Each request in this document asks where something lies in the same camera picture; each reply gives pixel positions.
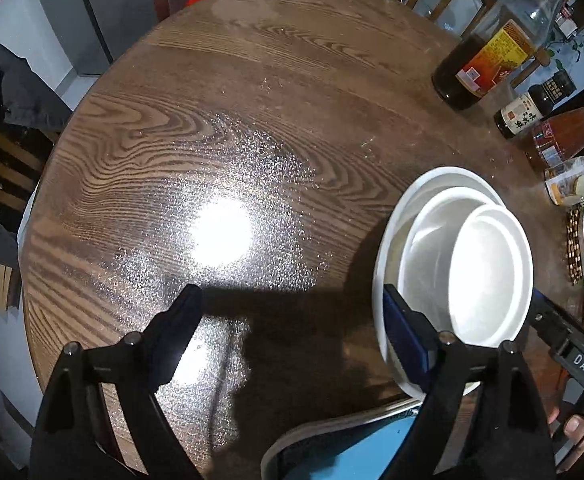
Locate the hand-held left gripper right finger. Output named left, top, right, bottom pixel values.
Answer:
left=383, top=283, right=556, bottom=480

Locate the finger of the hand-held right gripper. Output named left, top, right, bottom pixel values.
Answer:
left=527, top=287, right=584, bottom=358

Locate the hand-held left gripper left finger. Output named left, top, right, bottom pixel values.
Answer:
left=29, top=283, right=203, bottom=480

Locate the small white bowl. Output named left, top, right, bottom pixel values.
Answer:
left=447, top=203, right=526, bottom=344

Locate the stack of white bowls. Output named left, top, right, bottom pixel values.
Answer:
left=372, top=166, right=511, bottom=402

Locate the medium white bowl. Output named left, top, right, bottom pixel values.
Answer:
left=397, top=187, right=534, bottom=347

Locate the person's right hand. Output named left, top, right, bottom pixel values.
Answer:
left=546, top=404, right=584, bottom=450

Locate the wooden bead trivet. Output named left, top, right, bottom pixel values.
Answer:
left=565, top=205, right=584, bottom=287

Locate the clear jar with white lid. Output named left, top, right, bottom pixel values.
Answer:
left=544, top=150, right=584, bottom=207

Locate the white plate with blue pattern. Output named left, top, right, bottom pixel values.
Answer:
left=261, top=399, right=425, bottom=480

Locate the orange red sauce bottle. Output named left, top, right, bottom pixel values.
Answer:
left=524, top=101, right=584, bottom=170

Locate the small dark sauce bottle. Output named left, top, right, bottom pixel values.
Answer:
left=493, top=69, right=577, bottom=140

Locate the large soy sauce bottle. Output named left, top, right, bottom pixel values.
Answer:
left=432, top=0, right=578, bottom=111

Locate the trailing vine plant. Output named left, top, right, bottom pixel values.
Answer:
left=547, top=15, right=584, bottom=72

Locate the dark jacket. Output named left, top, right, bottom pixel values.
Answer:
left=0, top=30, right=73, bottom=142

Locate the grey refrigerator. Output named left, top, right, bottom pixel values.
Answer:
left=72, top=0, right=227, bottom=79

